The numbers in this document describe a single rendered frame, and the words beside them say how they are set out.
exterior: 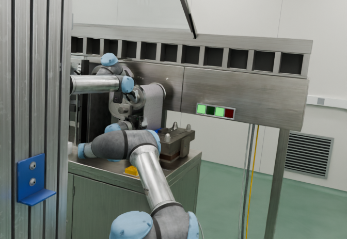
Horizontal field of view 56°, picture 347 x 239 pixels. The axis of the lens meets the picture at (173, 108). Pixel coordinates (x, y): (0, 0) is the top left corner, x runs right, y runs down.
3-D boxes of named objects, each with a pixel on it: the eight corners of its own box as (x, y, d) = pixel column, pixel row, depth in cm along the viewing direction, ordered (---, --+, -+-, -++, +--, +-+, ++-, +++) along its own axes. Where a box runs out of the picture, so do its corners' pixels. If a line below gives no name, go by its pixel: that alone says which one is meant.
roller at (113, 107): (108, 115, 199) (108, 95, 197) (130, 110, 222) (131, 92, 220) (124, 118, 194) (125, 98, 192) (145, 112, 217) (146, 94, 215)
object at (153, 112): (141, 137, 192) (143, 106, 189) (159, 129, 213) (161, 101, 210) (142, 137, 192) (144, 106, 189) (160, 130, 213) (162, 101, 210)
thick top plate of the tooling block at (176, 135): (143, 148, 187) (144, 138, 186) (172, 134, 223) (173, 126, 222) (169, 154, 181) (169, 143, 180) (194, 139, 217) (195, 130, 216)
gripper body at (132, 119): (144, 115, 183) (133, 119, 172) (143, 130, 184) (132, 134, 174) (132, 113, 186) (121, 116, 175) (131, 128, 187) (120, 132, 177)
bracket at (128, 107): (115, 156, 192) (119, 105, 186) (122, 153, 197) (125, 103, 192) (123, 158, 190) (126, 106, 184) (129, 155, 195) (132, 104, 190)
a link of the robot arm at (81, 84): (43, 70, 111) (136, 72, 152) (24, 67, 117) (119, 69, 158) (42, 104, 113) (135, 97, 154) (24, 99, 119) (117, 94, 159)
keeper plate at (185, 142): (179, 157, 197) (181, 139, 195) (186, 153, 206) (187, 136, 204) (183, 157, 196) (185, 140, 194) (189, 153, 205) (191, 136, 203)
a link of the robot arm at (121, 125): (103, 140, 163) (103, 123, 161) (115, 136, 173) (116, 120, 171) (115, 143, 160) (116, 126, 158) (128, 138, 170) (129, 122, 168)
